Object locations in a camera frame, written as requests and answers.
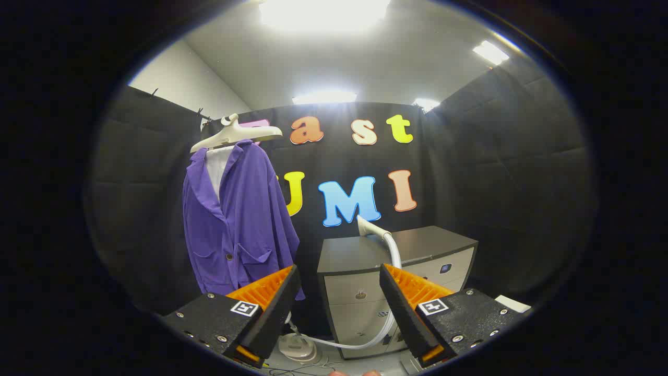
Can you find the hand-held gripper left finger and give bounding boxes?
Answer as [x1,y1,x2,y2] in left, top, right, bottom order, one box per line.
[159,264,302,369]

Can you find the white steamer base unit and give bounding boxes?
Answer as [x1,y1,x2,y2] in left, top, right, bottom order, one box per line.
[277,334,320,363]

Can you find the grey cabinet with drawers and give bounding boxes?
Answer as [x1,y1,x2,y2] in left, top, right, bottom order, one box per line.
[317,226,479,360]

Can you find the large ceiling light panel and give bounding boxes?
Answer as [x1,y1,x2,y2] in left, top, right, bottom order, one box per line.
[258,0,392,32]

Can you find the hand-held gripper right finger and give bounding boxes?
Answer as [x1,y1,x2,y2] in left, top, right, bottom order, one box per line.
[379,264,533,369]

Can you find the white plastic clothes hanger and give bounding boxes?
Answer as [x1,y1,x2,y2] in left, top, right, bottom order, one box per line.
[189,113,283,154]

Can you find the long ceiling light strip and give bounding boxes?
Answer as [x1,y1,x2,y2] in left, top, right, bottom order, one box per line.
[291,91,358,105]

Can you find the purple jacket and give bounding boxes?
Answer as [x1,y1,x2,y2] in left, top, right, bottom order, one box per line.
[182,140,306,302]

